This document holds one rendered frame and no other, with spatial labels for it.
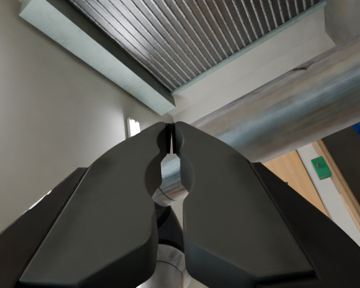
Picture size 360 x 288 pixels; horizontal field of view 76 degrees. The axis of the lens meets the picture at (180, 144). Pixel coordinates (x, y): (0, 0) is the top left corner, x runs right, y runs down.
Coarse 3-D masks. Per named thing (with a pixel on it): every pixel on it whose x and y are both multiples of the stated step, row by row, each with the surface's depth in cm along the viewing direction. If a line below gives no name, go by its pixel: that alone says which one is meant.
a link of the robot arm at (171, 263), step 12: (168, 228) 42; (180, 228) 45; (168, 240) 40; (180, 240) 42; (168, 252) 38; (180, 252) 39; (156, 264) 36; (168, 264) 37; (180, 264) 38; (156, 276) 34; (168, 276) 35; (180, 276) 37
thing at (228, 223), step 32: (192, 128) 10; (192, 160) 8; (224, 160) 8; (192, 192) 7; (224, 192) 7; (256, 192) 7; (192, 224) 6; (224, 224) 6; (256, 224) 6; (192, 256) 6; (224, 256) 5; (256, 256) 5; (288, 256) 5
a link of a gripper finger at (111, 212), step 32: (160, 128) 10; (96, 160) 8; (128, 160) 8; (160, 160) 9; (96, 192) 7; (128, 192) 7; (64, 224) 6; (96, 224) 6; (128, 224) 6; (64, 256) 5; (96, 256) 5; (128, 256) 5
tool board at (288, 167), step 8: (296, 152) 299; (272, 160) 312; (280, 160) 306; (288, 160) 301; (296, 160) 296; (272, 168) 308; (280, 168) 303; (288, 168) 298; (296, 168) 293; (304, 168) 288; (280, 176) 300; (288, 176) 295; (296, 176) 290; (304, 176) 285; (288, 184) 292; (296, 184) 287; (304, 184) 282; (312, 184) 278; (304, 192) 279; (312, 192) 275; (312, 200) 272; (320, 200) 268; (320, 208) 266; (328, 216) 259
